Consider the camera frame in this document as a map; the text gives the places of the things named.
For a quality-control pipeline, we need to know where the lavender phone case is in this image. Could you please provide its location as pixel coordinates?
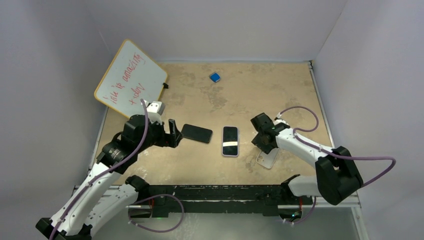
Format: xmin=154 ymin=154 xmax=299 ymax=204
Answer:
xmin=221 ymin=125 xmax=240 ymax=158

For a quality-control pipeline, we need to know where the aluminium frame rail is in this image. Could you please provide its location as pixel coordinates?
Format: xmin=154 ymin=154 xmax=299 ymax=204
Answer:
xmin=311 ymin=184 xmax=362 ymax=209

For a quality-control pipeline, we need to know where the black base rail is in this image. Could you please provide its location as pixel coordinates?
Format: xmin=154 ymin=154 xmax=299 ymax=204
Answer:
xmin=135 ymin=184 xmax=313 ymax=218

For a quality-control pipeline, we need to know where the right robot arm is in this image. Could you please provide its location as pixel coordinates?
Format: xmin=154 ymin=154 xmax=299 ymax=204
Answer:
xmin=250 ymin=113 xmax=364 ymax=206

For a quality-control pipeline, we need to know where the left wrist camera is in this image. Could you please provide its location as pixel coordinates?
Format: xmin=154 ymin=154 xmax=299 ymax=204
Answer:
xmin=145 ymin=101 xmax=166 ymax=124

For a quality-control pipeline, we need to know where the white phone case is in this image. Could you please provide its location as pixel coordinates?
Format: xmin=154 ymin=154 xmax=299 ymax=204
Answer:
xmin=255 ymin=148 xmax=279 ymax=170

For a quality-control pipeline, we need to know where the whiteboard with yellow frame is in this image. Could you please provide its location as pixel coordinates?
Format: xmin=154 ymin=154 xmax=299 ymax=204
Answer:
xmin=94 ymin=39 xmax=168 ymax=118

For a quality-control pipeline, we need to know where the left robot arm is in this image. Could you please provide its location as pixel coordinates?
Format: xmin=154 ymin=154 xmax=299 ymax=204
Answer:
xmin=35 ymin=113 xmax=182 ymax=240

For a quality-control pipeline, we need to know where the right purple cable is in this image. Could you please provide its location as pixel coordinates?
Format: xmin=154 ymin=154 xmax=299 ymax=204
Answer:
xmin=277 ymin=105 xmax=397 ymax=190

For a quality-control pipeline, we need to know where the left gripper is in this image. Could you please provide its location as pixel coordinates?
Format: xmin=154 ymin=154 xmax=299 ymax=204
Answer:
xmin=136 ymin=117 xmax=183 ymax=153

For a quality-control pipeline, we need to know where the blue eraser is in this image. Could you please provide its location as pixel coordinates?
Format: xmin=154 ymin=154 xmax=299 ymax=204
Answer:
xmin=209 ymin=72 xmax=221 ymax=83

